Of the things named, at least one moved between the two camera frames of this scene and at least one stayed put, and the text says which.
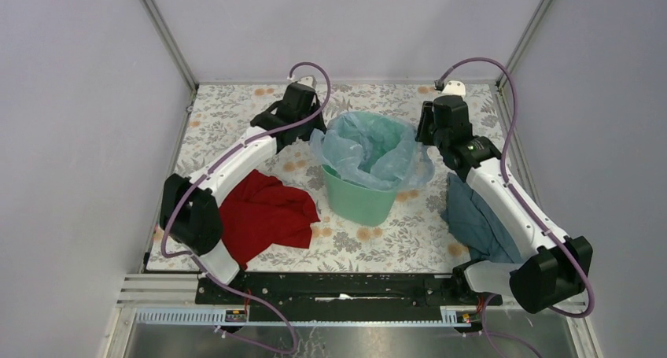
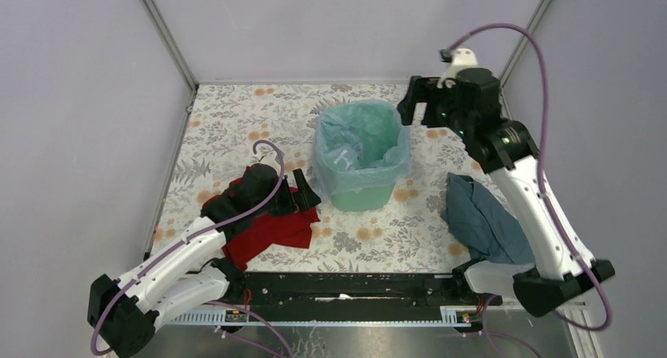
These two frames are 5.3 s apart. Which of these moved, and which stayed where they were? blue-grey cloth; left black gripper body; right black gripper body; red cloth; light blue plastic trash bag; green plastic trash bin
Moved: light blue plastic trash bag; left black gripper body; right black gripper body; green plastic trash bin
Stayed: red cloth; blue-grey cloth
